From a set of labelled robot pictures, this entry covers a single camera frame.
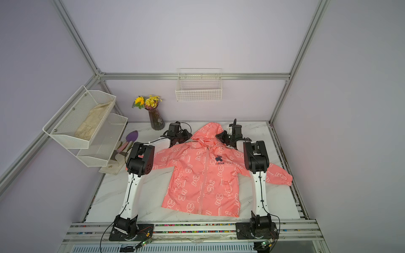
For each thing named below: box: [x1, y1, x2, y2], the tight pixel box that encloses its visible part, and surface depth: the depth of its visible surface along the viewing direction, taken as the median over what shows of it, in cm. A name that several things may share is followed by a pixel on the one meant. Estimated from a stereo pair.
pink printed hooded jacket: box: [153, 122, 294, 218], surface depth 92 cm
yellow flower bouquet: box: [131, 94, 163, 110], surface depth 101 cm
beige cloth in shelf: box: [74, 101, 113, 141], surface depth 81 cm
